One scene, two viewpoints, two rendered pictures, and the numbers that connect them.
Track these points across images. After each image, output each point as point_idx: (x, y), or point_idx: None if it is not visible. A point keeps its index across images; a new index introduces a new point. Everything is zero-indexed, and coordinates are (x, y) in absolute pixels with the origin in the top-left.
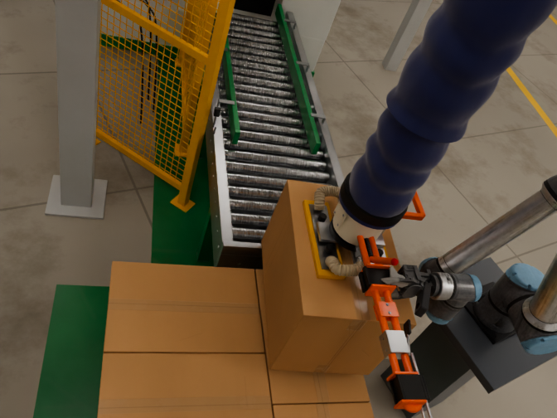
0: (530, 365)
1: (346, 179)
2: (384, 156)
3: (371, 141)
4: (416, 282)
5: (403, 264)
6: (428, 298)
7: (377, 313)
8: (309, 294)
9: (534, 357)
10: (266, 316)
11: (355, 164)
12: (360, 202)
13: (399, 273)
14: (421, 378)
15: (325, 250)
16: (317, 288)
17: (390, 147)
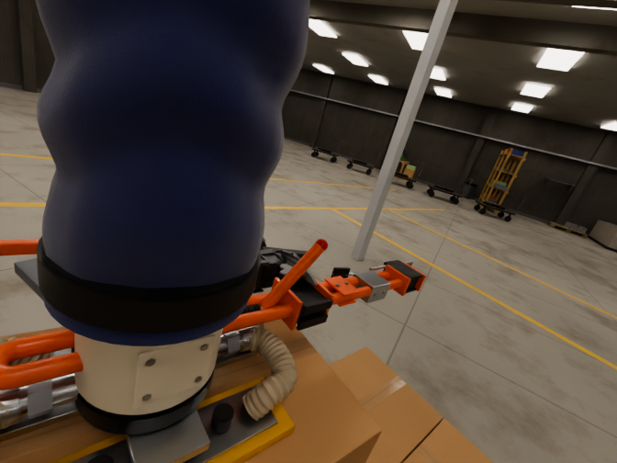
0: None
1: (141, 293)
2: (284, 75)
3: (212, 58)
4: (286, 251)
5: (261, 263)
6: (290, 249)
7: (353, 299)
8: (338, 434)
9: None
10: None
11: (169, 208)
12: (255, 255)
13: (264, 275)
14: (389, 263)
15: (229, 426)
16: (313, 423)
17: (306, 24)
